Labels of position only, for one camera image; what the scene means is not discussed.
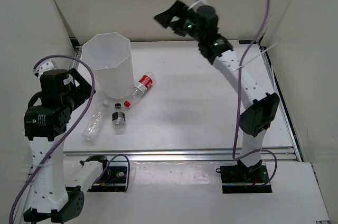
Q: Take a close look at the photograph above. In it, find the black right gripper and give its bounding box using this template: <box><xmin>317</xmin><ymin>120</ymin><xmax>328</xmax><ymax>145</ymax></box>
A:
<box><xmin>153</xmin><ymin>2</ymin><xmax>203</xmax><ymax>44</ymax></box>

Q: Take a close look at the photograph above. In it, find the clear white cap bottle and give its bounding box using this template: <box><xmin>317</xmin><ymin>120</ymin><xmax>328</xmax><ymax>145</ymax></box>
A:
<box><xmin>81</xmin><ymin>100</ymin><xmax>110</xmax><ymax>146</ymax></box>

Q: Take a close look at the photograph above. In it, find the small black label bottle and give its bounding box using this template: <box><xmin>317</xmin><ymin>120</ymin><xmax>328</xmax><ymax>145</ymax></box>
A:
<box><xmin>111</xmin><ymin>103</ymin><xmax>126</xmax><ymax>135</ymax></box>

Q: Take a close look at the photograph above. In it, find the red label plastic bottle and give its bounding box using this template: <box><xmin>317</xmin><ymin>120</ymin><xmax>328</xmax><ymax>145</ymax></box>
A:
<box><xmin>123</xmin><ymin>72</ymin><xmax>155</xmax><ymax>108</ymax></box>

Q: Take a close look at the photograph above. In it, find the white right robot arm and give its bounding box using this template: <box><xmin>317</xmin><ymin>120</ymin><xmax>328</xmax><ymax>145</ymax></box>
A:
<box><xmin>154</xmin><ymin>1</ymin><xmax>279</xmax><ymax>182</ymax></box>

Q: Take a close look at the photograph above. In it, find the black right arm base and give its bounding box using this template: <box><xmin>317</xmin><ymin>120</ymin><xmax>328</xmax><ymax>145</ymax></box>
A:
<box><xmin>215</xmin><ymin>162</ymin><xmax>273</xmax><ymax>194</ymax></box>

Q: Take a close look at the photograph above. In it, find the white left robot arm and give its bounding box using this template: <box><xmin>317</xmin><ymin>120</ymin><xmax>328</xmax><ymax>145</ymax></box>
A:
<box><xmin>23</xmin><ymin>68</ymin><xmax>111</xmax><ymax>223</ymax></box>

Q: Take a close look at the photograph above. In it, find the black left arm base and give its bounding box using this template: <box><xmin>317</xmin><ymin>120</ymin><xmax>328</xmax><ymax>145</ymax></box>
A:
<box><xmin>79</xmin><ymin>154</ymin><xmax>131</xmax><ymax>193</ymax></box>

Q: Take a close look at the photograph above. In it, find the white translucent plastic bin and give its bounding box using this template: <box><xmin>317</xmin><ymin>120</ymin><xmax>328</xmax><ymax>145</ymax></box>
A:
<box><xmin>81</xmin><ymin>32</ymin><xmax>134</xmax><ymax>99</ymax></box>

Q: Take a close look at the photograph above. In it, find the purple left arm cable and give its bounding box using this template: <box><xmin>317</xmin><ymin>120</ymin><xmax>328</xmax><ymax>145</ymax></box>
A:
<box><xmin>9</xmin><ymin>54</ymin><xmax>96</xmax><ymax>223</ymax></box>

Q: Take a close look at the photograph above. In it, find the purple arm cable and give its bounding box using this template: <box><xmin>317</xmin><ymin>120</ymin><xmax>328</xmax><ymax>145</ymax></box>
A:
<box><xmin>9</xmin><ymin>54</ymin><xmax>96</xmax><ymax>223</ymax></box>
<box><xmin>194</xmin><ymin>0</ymin><xmax>278</xmax><ymax>186</ymax></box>

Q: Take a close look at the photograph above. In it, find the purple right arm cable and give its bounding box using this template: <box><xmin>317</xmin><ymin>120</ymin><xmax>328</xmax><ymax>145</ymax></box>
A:
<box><xmin>194</xmin><ymin>0</ymin><xmax>278</xmax><ymax>186</ymax></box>

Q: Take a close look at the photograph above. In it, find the aluminium right rail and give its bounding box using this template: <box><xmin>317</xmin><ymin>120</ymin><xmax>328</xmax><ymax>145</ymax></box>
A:
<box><xmin>258</xmin><ymin>44</ymin><xmax>304</xmax><ymax>162</ymax></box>

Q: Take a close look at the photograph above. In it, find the aluminium front rail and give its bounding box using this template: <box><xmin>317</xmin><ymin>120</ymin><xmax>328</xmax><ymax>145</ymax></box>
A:
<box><xmin>26</xmin><ymin>147</ymin><xmax>302</xmax><ymax>182</ymax></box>

